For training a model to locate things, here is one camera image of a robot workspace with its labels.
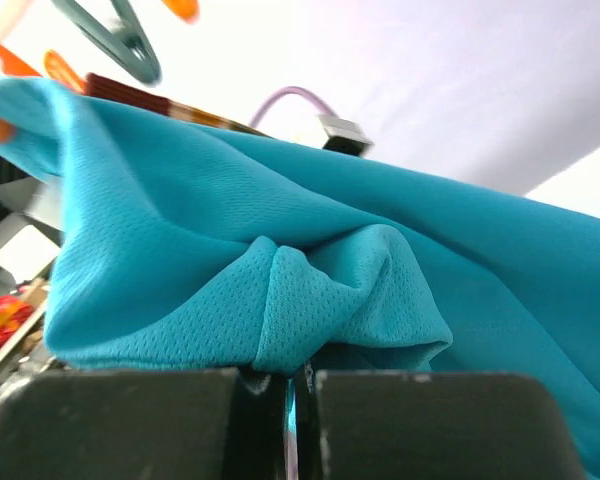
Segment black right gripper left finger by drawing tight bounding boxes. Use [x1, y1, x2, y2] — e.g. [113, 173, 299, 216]
[0, 369, 286, 480]

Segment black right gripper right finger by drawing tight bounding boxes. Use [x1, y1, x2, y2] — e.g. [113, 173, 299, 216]
[294, 367, 586, 480]

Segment teal cloth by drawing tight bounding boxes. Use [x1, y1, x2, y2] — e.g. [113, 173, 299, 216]
[0, 78, 600, 479]

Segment striped sock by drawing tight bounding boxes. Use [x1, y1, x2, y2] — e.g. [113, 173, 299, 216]
[84, 73, 265, 136]

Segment white round clip hanger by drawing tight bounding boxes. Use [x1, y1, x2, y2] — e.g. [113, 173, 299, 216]
[0, 0, 32, 40]

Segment teal clothespin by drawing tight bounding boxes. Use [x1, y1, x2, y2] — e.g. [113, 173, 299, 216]
[52, 0, 162, 86]

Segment orange clothespin top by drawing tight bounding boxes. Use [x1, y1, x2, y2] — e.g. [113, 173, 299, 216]
[162, 0, 199, 23]

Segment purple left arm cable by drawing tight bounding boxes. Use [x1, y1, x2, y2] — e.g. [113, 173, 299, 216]
[248, 85, 337, 129]

